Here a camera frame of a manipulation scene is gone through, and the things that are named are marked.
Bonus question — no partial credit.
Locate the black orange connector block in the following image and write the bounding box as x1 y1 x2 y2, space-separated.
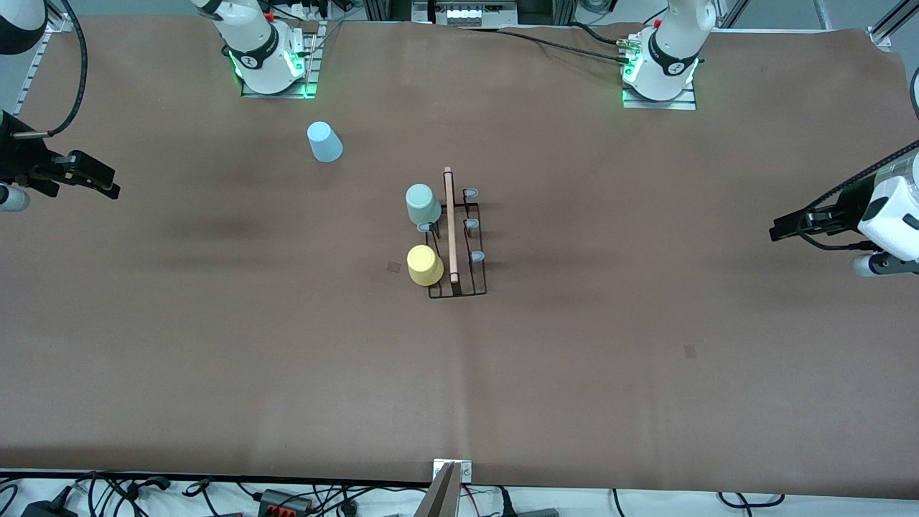
258 488 314 517

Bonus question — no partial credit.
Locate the yellow cup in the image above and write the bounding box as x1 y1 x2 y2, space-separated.
407 245 444 287

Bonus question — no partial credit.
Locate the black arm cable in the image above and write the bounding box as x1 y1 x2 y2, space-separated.
13 0 88 137
796 68 919 252

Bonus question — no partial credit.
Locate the black power adapter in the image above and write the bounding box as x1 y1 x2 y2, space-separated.
22 499 76 517

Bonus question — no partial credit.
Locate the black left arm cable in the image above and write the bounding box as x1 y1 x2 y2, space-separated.
796 68 919 252

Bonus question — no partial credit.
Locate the thin black cable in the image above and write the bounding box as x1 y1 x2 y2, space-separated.
459 26 631 65

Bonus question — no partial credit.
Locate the teal green cup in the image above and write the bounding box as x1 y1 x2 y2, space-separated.
406 184 442 226

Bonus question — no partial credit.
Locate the brown table cover sheet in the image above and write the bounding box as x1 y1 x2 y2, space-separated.
0 18 919 489

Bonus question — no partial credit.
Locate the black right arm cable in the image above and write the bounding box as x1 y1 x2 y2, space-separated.
13 0 88 137

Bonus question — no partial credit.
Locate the light blue cup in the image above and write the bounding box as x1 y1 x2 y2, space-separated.
307 121 344 164

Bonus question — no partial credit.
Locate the grey metal camera bracket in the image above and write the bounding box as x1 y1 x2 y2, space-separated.
414 460 473 517

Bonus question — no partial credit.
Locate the white power strip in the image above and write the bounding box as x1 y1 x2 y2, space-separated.
287 0 360 22

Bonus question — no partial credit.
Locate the aluminium arm base plate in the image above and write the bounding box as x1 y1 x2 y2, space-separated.
241 22 321 99
621 78 698 111

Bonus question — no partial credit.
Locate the grey electrical box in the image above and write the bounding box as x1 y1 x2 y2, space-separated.
413 0 518 27

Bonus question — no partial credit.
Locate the looped black cable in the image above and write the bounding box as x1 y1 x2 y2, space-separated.
718 491 785 511

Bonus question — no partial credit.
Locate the thick black cable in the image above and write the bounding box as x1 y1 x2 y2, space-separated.
571 22 627 47

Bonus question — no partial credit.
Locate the tangled black cable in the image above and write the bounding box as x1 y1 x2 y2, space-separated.
75 472 173 507

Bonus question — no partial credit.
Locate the black wire cup holder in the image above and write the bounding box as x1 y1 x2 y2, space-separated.
416 167 488 299

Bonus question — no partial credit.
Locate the aluminium frame rail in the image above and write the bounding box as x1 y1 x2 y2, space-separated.
869 0 919 46
13 18 55 116

